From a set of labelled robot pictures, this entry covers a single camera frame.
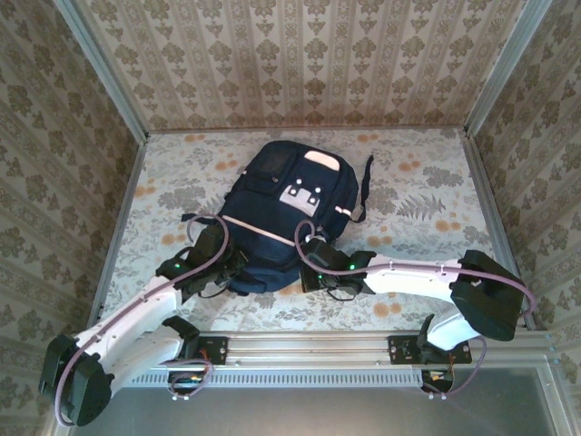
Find navy blue backpack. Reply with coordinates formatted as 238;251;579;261
217;139;376;295

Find floral table cover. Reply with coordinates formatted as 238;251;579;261
97;126;518;332

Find grey metal panel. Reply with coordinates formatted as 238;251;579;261
54;385;562;436

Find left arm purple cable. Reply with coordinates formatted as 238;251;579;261
53;213;231;428

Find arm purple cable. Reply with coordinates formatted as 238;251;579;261
53;213;231;428
293;220;539;397

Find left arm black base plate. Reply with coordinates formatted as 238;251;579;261
181;335;228;366

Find aluminium mounting rail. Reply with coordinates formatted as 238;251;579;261
67;330;557;364

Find aluminium table side rail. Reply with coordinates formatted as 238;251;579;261
84;135;150;332
462;131;537;331

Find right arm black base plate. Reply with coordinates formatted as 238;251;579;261
388;334;472;366

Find slotted grey cable duct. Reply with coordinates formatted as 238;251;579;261
81;367;426;388

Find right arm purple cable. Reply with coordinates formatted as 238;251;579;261
293;220;539;397

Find aluminium frame post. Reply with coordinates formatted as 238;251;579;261
463;0;556;136
53;0;151;143

